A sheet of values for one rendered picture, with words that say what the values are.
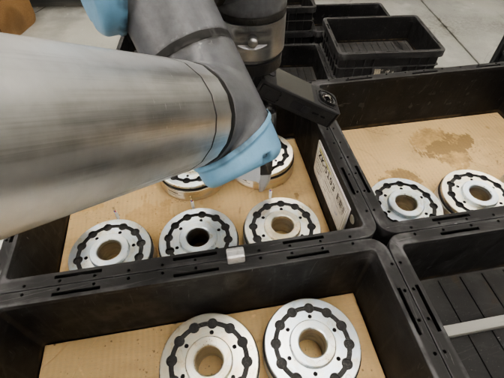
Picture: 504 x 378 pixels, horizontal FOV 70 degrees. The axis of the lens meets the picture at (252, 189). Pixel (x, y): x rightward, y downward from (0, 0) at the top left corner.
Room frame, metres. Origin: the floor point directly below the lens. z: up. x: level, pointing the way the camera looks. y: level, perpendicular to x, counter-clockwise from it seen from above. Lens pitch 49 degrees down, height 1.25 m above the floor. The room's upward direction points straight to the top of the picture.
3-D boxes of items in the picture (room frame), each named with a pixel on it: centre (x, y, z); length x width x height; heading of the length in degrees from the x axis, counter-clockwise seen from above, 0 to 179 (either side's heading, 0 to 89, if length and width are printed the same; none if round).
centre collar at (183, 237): (0.25, 0.07, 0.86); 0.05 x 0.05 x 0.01
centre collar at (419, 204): (0.31, -0.21, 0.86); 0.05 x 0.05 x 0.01
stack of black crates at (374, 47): (1.37, -0.50, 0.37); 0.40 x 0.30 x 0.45; 94
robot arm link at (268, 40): (0.38, 0.00, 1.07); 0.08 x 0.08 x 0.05
